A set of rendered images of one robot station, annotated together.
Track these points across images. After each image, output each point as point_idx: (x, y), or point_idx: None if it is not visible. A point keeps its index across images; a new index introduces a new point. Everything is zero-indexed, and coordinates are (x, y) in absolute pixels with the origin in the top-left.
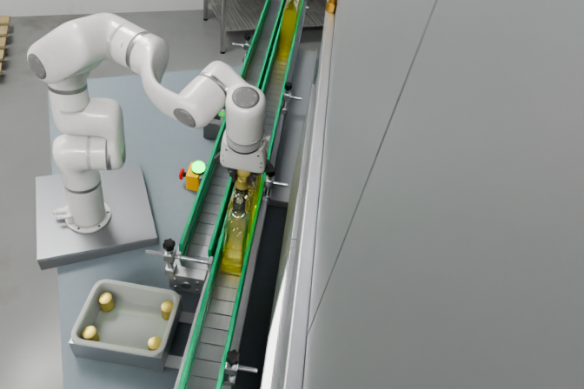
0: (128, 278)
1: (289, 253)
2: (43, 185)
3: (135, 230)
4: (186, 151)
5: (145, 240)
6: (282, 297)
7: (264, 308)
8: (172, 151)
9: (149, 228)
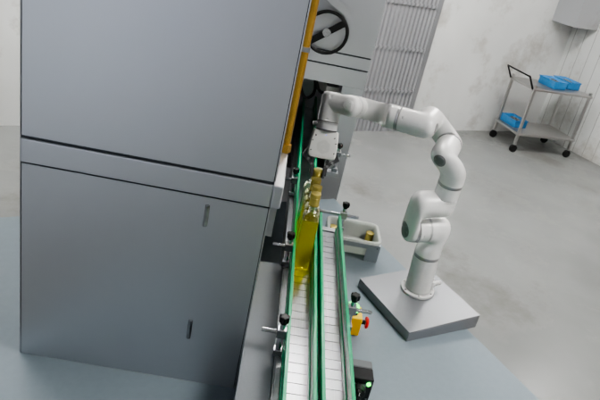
0: (366, 269)
1: None
2: (467, 309)
3: (378, 281)
4: (376, 365)
5: (367, 277)
6: None
7: (269, 249)
8: (390, 364)
9: (368, 283)
